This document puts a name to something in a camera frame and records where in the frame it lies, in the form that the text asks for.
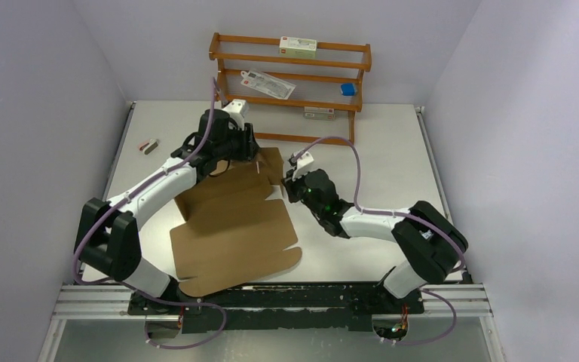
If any orange wooden shelf rack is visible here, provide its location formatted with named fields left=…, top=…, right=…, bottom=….
left=208, top=32, right=372, bottom=146

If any small red grey object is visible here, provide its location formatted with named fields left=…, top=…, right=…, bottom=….
left=138, top=138, right=160, bottom=155

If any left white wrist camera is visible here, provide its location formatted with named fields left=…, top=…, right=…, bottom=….
left=222, top=99, right=249, bottom=130

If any brown cardboard box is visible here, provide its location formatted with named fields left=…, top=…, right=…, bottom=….
left=170, top=147, right=302, bottom=297

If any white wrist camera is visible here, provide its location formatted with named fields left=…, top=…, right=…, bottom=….
left=222, top=99, right=249, bottom=130
left=289, top=152, right=314, bottom=181

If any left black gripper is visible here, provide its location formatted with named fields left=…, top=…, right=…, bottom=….
left=215, top=121, right=261, bottom=161

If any grey box bottom shelf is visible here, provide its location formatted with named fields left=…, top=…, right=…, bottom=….
left=303, top=106, right=335, bottom=121

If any aluminium rail frame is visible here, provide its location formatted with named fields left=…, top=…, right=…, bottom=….
left=51, top=284, right=493, bottom=321

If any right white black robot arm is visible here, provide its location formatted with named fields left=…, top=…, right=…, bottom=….
left=282, top=169, right=468, bottom=312

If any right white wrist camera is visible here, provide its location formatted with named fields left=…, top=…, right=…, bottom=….
left=289, top=152, right=314, bottom=181

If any white green box top shelf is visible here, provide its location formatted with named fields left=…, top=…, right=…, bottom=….
left=278, top=36, right=318, bottom=60

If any purple cable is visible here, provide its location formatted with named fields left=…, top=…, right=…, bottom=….
left=288, top=136, right=467, bottom=347
left=72, top=77, right=228, bottom=350

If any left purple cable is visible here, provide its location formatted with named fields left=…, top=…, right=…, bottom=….
left=72, top=77, right=228, bottom=350

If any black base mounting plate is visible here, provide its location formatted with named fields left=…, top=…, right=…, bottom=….
left=127, top=281, right=424, bottom=334

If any clear plastic packaged item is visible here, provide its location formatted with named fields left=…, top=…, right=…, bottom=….
left=240, top=70, right=296, bottom=100

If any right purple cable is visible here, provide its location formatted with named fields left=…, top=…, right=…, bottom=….
left=288, top=136, right=467, bottom=347

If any small blue object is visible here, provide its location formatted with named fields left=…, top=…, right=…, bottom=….
left=340, top=83, right=357, bottom=97

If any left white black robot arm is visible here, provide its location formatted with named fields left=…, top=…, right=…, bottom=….
left=73, top=109, right=259, bottom=314

